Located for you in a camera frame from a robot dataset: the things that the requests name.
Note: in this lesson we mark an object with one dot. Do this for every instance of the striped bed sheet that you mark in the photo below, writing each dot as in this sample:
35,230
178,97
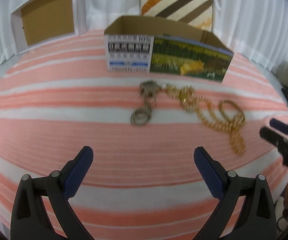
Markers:
143,183

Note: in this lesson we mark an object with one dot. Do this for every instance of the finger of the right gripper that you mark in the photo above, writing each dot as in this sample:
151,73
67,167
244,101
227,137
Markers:
279,125
275,139

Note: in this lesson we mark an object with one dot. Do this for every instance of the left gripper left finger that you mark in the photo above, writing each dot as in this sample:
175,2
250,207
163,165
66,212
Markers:
29,219

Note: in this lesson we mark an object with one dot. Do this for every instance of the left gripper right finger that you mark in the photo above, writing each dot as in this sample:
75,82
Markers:
256,220

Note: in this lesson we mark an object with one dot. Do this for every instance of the white box lid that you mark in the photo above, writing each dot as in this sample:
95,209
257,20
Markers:
35,22

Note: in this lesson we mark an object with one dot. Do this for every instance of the printed cardboard box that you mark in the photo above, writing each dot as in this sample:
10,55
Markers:
158,45

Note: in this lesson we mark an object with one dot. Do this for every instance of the white curtain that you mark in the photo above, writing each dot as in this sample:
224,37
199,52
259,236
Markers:
256,28

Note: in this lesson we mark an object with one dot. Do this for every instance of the striped throw pillow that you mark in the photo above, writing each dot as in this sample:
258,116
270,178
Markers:
197,13

